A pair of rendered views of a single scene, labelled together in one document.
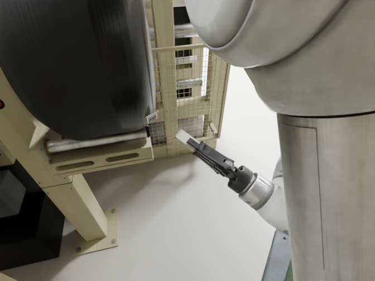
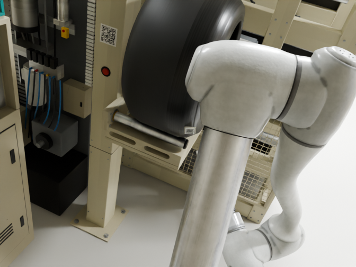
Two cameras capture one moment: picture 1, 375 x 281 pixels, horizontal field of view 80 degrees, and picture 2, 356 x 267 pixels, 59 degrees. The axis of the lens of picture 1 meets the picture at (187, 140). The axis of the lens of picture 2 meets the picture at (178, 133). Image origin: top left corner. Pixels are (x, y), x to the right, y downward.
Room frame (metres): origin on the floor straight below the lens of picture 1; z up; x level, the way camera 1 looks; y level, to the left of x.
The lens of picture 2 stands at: (-0.36, -0.28, 1.70)
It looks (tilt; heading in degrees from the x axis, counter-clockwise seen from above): 36 degrees down; 26
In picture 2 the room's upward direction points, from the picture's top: 14 degrees clockwise
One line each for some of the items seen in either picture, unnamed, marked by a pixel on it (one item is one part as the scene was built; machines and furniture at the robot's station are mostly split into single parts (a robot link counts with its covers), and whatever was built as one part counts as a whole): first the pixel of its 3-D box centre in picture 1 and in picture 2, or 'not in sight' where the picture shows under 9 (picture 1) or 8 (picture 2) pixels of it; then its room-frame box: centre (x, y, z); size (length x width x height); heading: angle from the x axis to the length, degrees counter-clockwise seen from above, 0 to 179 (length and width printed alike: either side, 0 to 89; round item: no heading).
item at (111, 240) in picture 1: (96, 229); (100, 216); (0.61, 0.59, 0.01); 0.27 x 0.27 x 0.02; 13
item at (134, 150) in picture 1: (102, 151); (146, 141); (0.56, 0.31, 0.83); 0.36 x 0.09 x 0.06; 103
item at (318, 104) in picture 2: not in sight; (318, 92); (0.28, -0.24, 1.45); 0.14 x 0.13 x 0.18; 115
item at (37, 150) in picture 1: (51, 121); (127, 101); (0.65, 0.52, 0.90); 0.40 x 0.03 x 0.10; 13
